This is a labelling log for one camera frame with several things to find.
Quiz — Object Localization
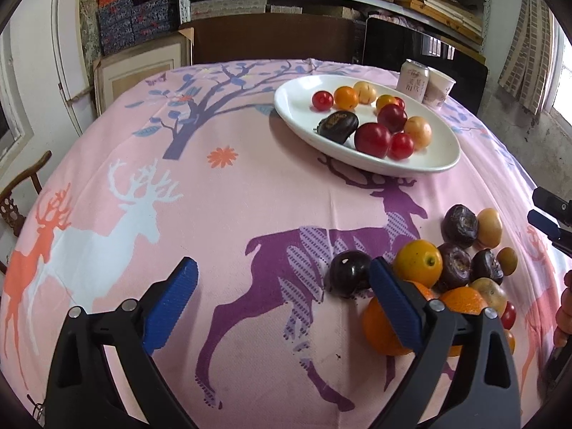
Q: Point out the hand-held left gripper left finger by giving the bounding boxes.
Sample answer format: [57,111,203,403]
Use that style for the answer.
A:
[45,256,199,429]

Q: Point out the white oval plate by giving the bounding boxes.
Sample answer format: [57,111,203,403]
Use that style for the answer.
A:
[273,74,462,177]

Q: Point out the pink drink can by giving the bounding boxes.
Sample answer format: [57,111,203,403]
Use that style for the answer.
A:
[397,59,430,103]

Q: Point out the small olive fruit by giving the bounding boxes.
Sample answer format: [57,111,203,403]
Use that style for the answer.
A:
[496,247,519,277]

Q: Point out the pink deer print tablecloth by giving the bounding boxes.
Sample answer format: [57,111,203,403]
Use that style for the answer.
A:
[0,58,572,429]

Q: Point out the brick pattern strips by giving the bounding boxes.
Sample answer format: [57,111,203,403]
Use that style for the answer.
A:
[497,0,555,117]

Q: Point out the dark purple passion fruit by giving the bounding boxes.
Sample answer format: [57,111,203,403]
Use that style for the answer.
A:
[435,243,473,293]
[441,204,479,250]
[314,111,359,145]
[469,249,504,286]

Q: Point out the beige framed picture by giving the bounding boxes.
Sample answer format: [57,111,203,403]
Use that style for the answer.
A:
[93,27,195,117]

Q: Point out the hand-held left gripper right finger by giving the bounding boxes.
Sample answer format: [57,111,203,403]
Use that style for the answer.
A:
[369,257,523,429]

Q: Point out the person's right hand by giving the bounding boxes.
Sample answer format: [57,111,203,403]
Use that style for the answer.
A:
[553,269,572,348]

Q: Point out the brown wooden chair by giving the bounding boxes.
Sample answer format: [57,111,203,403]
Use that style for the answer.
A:
[0,151,53,273]

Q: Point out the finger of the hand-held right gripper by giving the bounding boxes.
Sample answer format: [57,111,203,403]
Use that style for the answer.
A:
[532,186,572,230]
[526,208,572,257]

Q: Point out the white paper cup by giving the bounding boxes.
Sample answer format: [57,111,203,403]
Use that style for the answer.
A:
[424,68,457,109]

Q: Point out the bright window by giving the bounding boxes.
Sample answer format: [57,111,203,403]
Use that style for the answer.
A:
[543,9,572,121]

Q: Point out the beige round fruit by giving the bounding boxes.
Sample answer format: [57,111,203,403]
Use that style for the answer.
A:
[403,116,433,149]
[469,277,509,316]
[474,208,503,250]
[353,80,377,104]

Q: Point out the black flat screen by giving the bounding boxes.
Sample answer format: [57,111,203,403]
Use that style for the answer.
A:
[361,17,489,117]

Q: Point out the white framed window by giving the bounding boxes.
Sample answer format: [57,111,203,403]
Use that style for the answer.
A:
[0,31,34,166]

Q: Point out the dark brown wooden board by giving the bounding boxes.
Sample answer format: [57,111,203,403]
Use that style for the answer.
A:
[181,17,358,65]

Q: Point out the large orange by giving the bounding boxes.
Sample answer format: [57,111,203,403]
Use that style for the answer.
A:
[362,297,414,357]
[406,279,490,358]

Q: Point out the grey stone slab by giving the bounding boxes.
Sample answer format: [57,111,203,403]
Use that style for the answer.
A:
[76,0,101,61]

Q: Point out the white leaning board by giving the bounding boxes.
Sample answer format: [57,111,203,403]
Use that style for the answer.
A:
[50,0,97,137]

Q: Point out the blue floral box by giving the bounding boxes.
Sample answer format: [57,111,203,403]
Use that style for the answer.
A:
[97,4,135,56]
[132,0,178,36]

